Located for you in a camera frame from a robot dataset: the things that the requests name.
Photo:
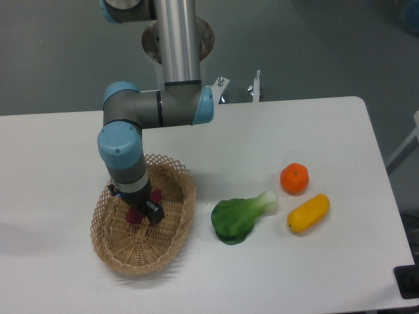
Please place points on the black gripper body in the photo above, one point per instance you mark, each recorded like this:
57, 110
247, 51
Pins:
139, 198

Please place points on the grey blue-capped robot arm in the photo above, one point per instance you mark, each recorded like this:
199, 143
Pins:
127, 111

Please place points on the orange tangerine toy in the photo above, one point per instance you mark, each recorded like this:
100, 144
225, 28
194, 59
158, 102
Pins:
294, 178

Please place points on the oval woven wicker basket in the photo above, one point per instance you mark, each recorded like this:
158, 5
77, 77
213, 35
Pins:
139, 249

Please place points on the yellow mango toy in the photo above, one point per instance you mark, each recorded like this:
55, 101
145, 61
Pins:
308, 214

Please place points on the purple sweet potato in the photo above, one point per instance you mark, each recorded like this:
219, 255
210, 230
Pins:
135, 216

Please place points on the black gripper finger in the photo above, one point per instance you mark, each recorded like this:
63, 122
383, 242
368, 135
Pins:
154, 212

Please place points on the white frame at right edge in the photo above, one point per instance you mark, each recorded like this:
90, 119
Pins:
407, 146

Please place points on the green bok choy toy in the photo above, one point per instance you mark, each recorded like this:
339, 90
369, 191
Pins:
233, 220

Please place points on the black box at table edge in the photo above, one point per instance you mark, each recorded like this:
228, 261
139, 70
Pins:
407, 281

